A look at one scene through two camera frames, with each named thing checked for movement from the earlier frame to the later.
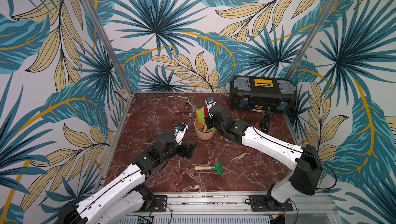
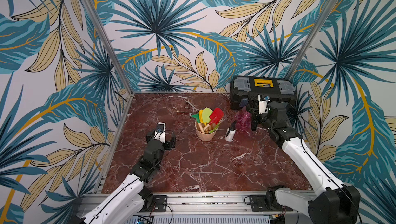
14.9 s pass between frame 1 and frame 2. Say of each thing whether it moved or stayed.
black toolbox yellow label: stayed
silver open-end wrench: stayed
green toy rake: moved
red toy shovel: moved
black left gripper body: moved
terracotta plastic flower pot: stayed
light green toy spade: moved
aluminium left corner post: stayed
